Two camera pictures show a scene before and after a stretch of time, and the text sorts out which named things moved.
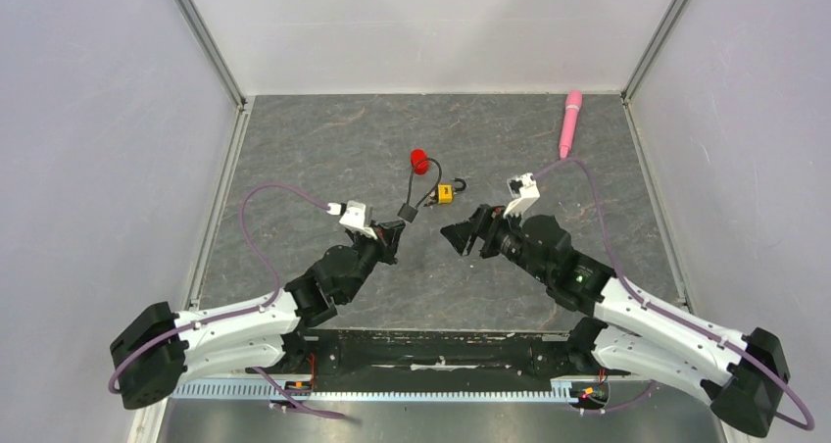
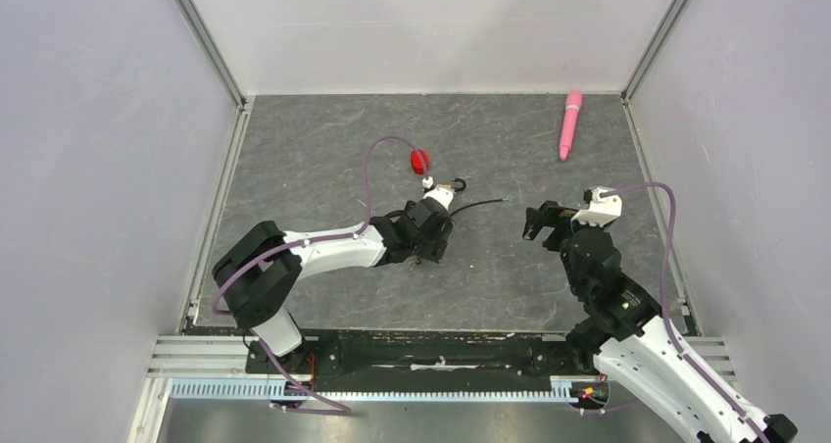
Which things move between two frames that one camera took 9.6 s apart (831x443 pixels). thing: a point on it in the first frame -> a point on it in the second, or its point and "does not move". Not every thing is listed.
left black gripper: x=388 y=234 -> x=435 y=249
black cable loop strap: x=408 y=212 -> x=479 y=203
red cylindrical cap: x=416 y=157 does not move
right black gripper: x=487 y=219 -> x=559 y=217
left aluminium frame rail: x=237 y=96 does not move
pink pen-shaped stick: x=574 y=99 does not move
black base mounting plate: x=334 y=356 does not move
